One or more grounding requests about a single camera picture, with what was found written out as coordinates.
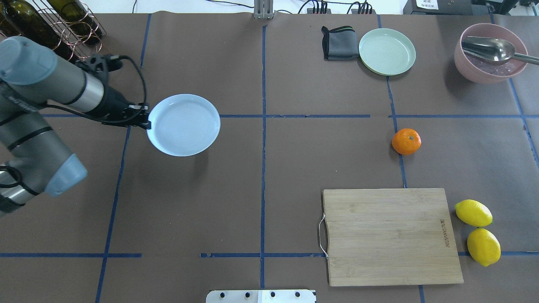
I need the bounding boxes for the bamboo cutting board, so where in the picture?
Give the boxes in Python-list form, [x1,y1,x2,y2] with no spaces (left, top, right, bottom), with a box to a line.
[321,188,464,287]

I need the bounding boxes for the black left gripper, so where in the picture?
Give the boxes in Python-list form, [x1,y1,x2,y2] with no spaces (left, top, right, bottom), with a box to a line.
[89,86,152,130]

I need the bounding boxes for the pink bowl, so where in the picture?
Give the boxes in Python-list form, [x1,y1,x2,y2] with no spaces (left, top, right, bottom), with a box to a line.
[453,23,528,84]

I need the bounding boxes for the copper wire bottle rack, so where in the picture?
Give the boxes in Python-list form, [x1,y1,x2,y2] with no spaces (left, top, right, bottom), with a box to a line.
[30,0,107,60]

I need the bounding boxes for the yellow lemon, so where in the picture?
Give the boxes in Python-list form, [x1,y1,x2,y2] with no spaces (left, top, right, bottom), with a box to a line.
[455,199,493,228]
[466,228,501,267]

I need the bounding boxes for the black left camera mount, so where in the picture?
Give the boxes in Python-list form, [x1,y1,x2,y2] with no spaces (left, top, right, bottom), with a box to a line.
[75,54,123,85]

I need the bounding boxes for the yellow lemon lower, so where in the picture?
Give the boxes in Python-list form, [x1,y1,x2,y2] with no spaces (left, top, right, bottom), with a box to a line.
[466,228,501,267]

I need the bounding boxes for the orange mandarin fruit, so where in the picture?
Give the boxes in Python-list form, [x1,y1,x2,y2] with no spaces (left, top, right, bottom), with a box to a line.
[391,128,422,155]

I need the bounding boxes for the clear ice cubes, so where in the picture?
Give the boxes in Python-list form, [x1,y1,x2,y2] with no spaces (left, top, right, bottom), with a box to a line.
[465,54,519,76]

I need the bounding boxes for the dark wine bottle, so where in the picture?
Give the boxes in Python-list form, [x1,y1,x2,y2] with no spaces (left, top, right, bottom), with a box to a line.
[48,0,103,45]
[1,0,77,63]

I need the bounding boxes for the metal ice scoop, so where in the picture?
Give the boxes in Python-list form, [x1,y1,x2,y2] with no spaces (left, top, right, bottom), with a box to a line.
[461,36,539,65]

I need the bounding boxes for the yellow lemon upper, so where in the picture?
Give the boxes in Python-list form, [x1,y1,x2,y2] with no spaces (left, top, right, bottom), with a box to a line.
[455,199,493,228]

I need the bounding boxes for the grey folded cloth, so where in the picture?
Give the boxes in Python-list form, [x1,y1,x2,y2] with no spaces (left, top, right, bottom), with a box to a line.
[321,26,360,61]

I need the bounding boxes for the light green plate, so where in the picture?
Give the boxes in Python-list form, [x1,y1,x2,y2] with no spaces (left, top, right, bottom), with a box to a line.
[358,28,416,76]

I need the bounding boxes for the light blue plate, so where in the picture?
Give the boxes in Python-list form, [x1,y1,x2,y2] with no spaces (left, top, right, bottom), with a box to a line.
[147,94,221,157]

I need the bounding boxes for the aluminium frame post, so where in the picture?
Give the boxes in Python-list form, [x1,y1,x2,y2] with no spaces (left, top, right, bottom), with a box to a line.
[253,0,275,20]

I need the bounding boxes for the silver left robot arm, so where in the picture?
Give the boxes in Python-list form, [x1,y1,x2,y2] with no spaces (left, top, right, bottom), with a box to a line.
[0,36,152,215]

